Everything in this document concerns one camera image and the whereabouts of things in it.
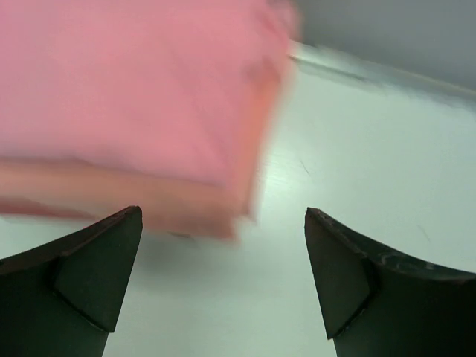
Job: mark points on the pink t-shirt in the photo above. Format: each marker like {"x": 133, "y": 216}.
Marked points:
{"x": 28, "y": 208}
{"x": 158, "y": 87}

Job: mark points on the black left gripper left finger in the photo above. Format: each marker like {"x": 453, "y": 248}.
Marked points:
{"x": 64, "y": 298}

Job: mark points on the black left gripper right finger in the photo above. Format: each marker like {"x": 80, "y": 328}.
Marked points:
{"x": 379, "y": 302}

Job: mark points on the folded pink t-shirt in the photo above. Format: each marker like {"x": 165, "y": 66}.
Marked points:
{"x": 28, "y": 208}

